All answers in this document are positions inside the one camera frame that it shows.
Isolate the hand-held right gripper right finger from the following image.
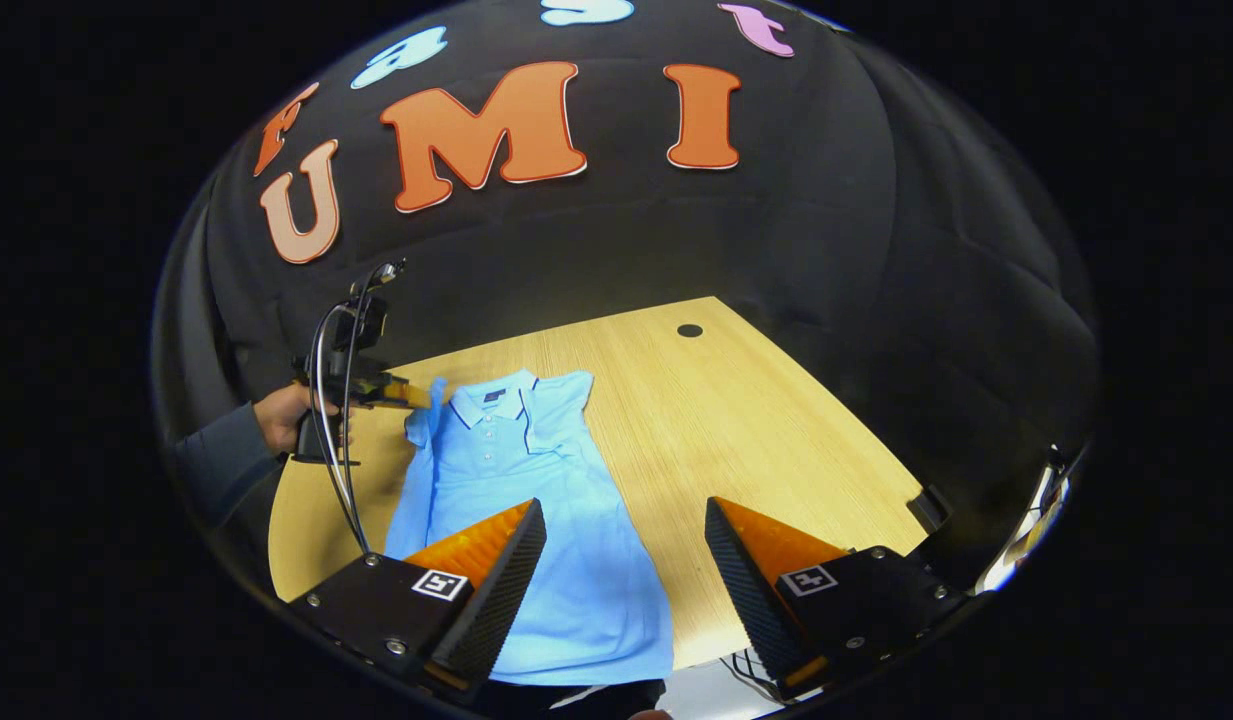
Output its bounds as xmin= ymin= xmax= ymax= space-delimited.
xmin=704 ymin=496 xmax=969 ymax=704

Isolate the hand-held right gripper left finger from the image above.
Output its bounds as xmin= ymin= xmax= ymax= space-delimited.
xmin=288 ymin=498 xmax=548 ymax=703

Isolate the light blue T-shirt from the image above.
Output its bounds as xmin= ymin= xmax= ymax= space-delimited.
xmin=384 ymin=370 xmax=675 ymax=687

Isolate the black table edge clamp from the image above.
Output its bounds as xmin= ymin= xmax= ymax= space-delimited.
xmin=908 ymin=484 xmax=953 ymax=533

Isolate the black cable bundle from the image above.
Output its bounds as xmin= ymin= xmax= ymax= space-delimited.
xmin=721 ymin=650 xmax=782 ymax=701

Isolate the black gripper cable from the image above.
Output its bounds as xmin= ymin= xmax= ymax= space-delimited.
xmin=311 ymin=262 xmax=402 ymax=557

